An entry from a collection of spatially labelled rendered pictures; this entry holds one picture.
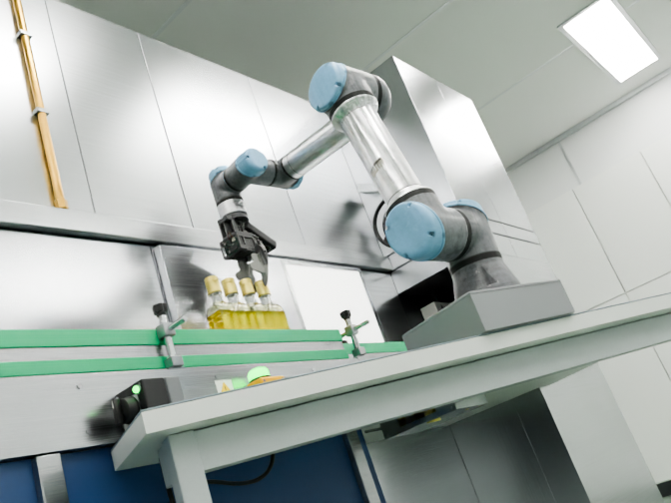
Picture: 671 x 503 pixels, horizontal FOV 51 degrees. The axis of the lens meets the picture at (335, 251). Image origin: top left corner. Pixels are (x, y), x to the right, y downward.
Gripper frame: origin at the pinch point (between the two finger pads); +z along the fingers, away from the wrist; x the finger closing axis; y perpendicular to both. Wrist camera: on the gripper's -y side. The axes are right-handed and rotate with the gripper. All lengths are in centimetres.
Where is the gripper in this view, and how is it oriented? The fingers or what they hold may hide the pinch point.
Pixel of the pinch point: (261, 284)
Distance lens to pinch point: 188.6
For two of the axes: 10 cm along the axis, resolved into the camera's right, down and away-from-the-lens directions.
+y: -6.2, -0.8, -7.8
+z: 3.2, 8.8, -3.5
